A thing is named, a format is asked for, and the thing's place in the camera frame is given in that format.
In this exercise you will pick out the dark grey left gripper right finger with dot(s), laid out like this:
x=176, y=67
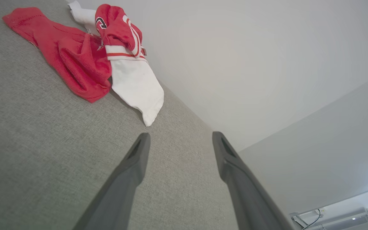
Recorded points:
x=248, y=198

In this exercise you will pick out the red and white basketball jersey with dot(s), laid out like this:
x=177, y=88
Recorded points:
x=78, y=60

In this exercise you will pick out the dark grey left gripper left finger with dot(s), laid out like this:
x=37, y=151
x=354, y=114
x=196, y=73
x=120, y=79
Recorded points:
x=120, y=191

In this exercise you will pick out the grey fabric sofa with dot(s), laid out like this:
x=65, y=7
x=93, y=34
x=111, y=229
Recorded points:
x=43, y=143

